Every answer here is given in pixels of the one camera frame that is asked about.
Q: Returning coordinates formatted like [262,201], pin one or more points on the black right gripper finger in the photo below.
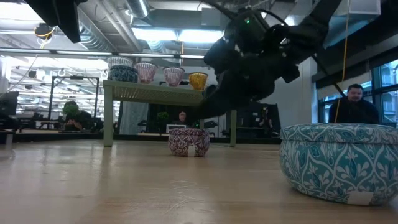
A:
[211,91]
[227,96]

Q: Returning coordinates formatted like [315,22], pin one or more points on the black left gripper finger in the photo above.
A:
[68,18]

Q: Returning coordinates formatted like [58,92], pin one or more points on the amber ribbed glass candle holder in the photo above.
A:
[198,81]

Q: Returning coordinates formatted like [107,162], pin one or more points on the pink ribbed glass candle holder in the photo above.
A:
[145,72]
[173,76]

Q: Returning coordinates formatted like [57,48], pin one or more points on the purple white patterned tin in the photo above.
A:
[188,142]

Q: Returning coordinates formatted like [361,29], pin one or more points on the clear ribbed glass candle holder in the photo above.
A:
[119,61]

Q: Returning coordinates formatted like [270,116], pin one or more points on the dark blue patterned tin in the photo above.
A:
[123,74]

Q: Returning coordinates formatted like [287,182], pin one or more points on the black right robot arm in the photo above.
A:
[314,25]

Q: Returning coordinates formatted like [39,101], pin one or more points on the person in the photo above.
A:
[354,105]
[82,120]
[182,117]

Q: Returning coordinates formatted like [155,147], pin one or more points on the long ceiling light strip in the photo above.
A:
[93,53]

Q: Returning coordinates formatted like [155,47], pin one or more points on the white laptop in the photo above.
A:
[175,128]

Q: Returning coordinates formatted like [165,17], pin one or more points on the small green plant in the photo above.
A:
[163,118]

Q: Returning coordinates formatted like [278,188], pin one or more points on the green perforated metal shelf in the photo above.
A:
[149,93]

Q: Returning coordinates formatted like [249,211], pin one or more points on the grey curtain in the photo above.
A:
[133,118]

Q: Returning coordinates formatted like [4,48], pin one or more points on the green leafy background plant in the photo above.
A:
[71,110]

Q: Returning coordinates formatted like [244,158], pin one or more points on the dark monitor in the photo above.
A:
[7,104]

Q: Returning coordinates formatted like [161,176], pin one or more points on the teal white patterned tin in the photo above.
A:
[339,161]

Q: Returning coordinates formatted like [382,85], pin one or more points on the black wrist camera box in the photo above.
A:
[245,29]

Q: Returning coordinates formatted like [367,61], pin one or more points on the black metal rig frame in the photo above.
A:
[50,99]

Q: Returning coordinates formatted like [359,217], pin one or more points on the window with dark frame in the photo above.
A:
[385,93]

